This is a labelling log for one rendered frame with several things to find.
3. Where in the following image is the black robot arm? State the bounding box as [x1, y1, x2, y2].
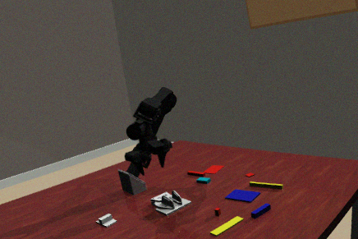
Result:
[125, 87, 177, 178]

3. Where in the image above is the yellow flat bar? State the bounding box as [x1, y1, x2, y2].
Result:
[210, 216, 244, 237]

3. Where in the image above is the blue flat rectangular plate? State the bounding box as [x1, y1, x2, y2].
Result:
[225, 189, 261, 203]

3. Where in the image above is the small blue rectangular block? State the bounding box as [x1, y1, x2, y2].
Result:
[250, 204, 271, 218]

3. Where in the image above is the red flat plate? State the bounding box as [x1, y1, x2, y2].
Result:
[204, 165, 225, 174]

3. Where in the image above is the yellow long bar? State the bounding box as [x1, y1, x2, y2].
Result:
[250, 182, 283, 189]

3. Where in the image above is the cyan rectangular block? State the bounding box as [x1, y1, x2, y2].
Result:
[196, 177, 211, 184]

